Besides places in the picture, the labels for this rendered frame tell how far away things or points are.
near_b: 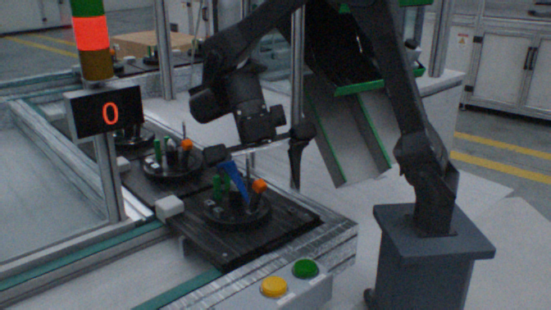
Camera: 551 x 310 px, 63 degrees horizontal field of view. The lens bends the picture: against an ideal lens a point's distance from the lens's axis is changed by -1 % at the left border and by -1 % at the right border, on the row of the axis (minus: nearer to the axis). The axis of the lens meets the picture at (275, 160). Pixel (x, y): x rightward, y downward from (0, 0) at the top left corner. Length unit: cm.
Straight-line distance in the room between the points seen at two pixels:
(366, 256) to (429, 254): 33
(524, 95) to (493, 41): 57
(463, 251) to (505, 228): 49
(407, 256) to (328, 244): 23
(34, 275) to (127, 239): 17
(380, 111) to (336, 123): 16
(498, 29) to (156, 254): 411
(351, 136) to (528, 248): 46
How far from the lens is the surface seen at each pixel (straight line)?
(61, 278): 92
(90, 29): 79
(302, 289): 76
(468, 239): 75
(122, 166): 114
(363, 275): 95
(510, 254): 111
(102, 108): 82
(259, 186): 81
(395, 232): 73
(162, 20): 195
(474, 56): 475
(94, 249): 92
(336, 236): 88
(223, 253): 82
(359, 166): 103
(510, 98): 475
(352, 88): 93
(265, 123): 66
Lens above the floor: 146
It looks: 25 degrees down
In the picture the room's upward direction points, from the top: straight up
